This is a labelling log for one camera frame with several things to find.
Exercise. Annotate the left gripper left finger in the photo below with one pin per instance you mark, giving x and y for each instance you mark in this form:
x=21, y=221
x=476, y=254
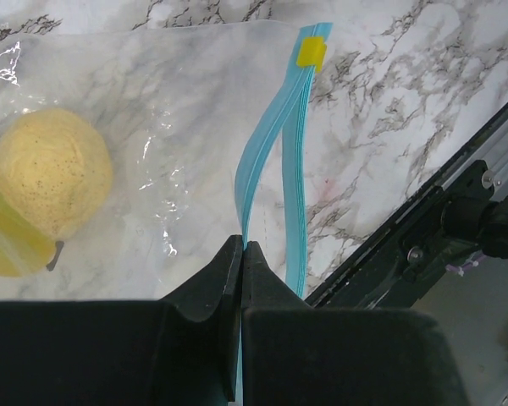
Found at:
x=178, y=350

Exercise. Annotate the clear zip top bag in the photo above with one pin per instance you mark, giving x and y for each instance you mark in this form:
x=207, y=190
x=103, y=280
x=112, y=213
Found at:
x=203, y=125

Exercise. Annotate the yellow star fruit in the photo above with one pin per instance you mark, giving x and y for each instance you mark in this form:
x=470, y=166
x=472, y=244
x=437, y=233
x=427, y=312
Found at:
x=24, y=250

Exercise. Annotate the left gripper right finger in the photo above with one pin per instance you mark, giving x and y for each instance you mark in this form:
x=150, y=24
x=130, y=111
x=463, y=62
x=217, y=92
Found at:
x=293, y=354

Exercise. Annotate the yellow pear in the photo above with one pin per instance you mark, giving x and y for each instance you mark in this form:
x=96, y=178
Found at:
x=55, y=171

